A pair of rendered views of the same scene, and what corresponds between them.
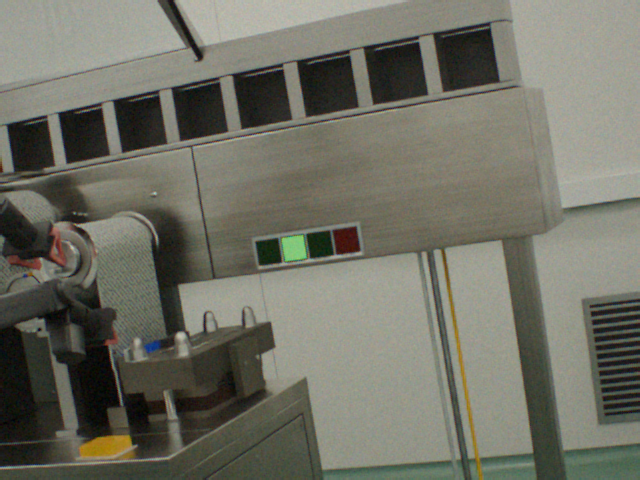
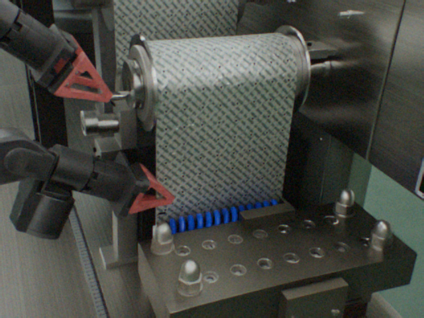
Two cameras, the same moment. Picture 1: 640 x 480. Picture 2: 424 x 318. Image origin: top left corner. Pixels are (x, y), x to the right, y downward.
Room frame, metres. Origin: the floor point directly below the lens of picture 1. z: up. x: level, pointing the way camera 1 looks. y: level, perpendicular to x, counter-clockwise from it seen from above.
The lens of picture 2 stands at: (1.85, -0.13, 1.55)
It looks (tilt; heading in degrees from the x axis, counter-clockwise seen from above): 28 degrees down; 45
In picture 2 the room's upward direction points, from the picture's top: 3 degrees clockwise
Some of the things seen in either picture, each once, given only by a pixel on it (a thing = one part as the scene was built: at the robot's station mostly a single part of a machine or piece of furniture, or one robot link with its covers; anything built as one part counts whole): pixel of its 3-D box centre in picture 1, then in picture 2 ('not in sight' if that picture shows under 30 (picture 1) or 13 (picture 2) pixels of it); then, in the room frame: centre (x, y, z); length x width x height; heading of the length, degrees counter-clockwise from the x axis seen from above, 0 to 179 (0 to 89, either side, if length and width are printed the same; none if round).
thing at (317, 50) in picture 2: not in sight; (312, 48); (2.61, 0.40, 1.28); 0.06 x 0.05 x 0.02; 159
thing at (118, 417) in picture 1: (151, 401); not in sight; (2.42, 0.41, 0.92); 0.28 x 0.04 x 0.04; 159
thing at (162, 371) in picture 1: (202, 355); (273, 260); (2.41, 0.28, 1.00); 0.40 x 0.16 x 0.06; 159
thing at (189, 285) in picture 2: (181, 343); (190, 274); (2.25, 0.30, 1.05); 0.04 x 0.04 x 0.04
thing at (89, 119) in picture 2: not in sight; (89, 122); (2.27, 0.57, 1.18); 0.04 x 0.02 x 0.04; 69
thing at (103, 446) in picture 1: (105, 446); not in sight; (2.05, 0.44, 0.91); 0.07 x 0.07 x 0.02; 69
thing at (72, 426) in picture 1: (59, 359); (116, 186); (2.30, 0.56, 1.05); 0.06 x 0.05 x 0.31; 159
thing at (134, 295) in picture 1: (134, 315); (223, 171); (2.42, 0.41, 1.11); 0.23 x 0.01 x 0.18; 159
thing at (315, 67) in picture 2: not in sight; (305, 68); (2.60, 0.40, 1.25); 0.07 x 0.04 x 0.04; 159
